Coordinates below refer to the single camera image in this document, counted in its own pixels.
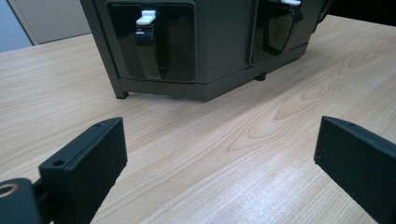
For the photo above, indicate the dark grey corner rack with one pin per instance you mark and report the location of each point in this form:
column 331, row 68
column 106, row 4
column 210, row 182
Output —
column 218, row 40

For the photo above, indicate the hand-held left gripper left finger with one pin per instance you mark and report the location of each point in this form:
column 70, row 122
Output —
column 84, row 168

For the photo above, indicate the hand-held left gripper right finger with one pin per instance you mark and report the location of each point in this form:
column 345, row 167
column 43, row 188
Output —
column 358, row 165

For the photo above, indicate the white panel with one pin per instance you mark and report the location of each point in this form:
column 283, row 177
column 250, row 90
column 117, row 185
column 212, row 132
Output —
column 46, row 18

